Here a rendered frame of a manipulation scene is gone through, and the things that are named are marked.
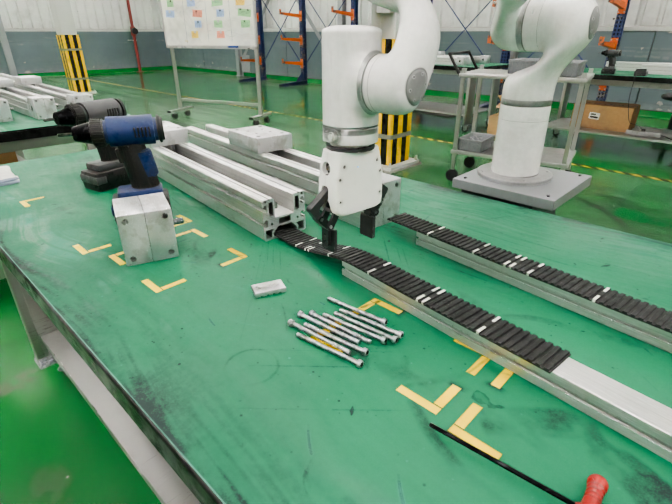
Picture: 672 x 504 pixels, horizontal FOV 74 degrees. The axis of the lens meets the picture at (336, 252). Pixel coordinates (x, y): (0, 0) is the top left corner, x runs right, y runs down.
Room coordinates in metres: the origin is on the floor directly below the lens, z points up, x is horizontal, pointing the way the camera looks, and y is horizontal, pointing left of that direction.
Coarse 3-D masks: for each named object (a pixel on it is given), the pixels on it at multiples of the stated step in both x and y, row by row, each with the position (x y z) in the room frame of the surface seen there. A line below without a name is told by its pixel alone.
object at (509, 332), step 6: (510, 324) 0.48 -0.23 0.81; (504, 330) 0.47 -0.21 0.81; (510, 330) 0.47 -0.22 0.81; (516, 330) 0.47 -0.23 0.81; (522, 330) 0.47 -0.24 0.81; (492, 336) 0.45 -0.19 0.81; (498, 336) 0.45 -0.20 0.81; (504, 336) 0.46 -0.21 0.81; (510, 336) 0.45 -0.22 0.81; (492, 342) 0.45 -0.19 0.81; (498, 342) 0.44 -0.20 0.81; (504, 342) 0.44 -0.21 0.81
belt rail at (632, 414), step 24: (384, 288) 0.60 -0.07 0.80; (432, 312) 0.52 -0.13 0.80; (456, 336) 0.49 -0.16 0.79; (480, 336) 0.47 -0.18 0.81; (504, 360) 0.44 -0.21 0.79; (552, 384) 0.40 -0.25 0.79; (576, 384) 0.37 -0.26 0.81; (600, 384) 0.37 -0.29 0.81; (576, 408) 0.37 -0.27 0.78; (600, 408) 0.36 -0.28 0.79; (624, 408) 0.34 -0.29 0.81; (648, 408) 0.34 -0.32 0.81; (624, 432) 0.33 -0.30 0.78; (648, 432) 0.32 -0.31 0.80
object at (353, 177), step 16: (336, 160) 0.65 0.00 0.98; (352, 160) 0.66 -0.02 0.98; (368, 160) 0.68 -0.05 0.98; (320, 176) 0.67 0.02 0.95; (336, 176) 0.64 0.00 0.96; (352, 176) 0.66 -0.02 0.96; (368, 176) 0.68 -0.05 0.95; (336, 192) 0.64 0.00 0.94; (352, 192) 0.66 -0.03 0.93; (368, 192) 0.68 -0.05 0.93; (336, 208) 0.64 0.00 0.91; (352, 208) 0.66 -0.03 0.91; (368, 208) 0.68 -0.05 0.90
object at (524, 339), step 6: (516, 336) 0.46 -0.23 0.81; (522, 336) 0.45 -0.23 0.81; (528, 336) 0.46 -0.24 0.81; (534, 336) 0.45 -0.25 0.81; (510, 342) 0.44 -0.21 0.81; (516, 342) 0.44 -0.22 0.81; (522, 342) 0.44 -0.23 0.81; (528, 342) 0.44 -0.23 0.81; (504, 348) 0.43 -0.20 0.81; (510, 348) 0.43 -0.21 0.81; (516, 348) 0.43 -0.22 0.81; (522, 348) 0.43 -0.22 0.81; (516, 354) 0.42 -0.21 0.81
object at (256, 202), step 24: (168, 168) 1.17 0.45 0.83; (192, 168) 1.05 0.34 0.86; (216, 168) 1.11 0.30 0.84; (240, 168) 1.03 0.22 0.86; (192, 192) 1.06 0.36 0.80; (216, 192) 0.96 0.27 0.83; (240, 192) 0.87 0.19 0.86; (264, 192) 0.94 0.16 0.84; (288, 192) 0.87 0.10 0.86; (240, 216) 0.88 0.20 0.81; (264, 216) 0.81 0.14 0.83; (288, 216) 0.85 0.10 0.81
